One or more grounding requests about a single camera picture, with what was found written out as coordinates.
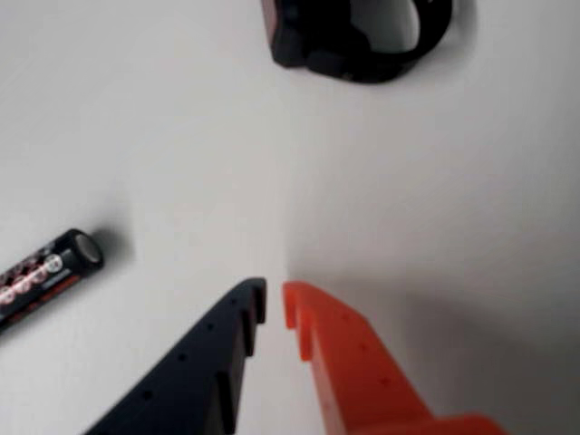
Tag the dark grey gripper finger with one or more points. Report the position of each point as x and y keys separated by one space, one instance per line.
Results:
x=190 y=371

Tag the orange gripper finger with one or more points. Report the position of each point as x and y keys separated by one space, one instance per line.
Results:
x=362 y=376

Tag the black AAA battery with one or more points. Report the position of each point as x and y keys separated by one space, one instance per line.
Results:
x=45 y=276

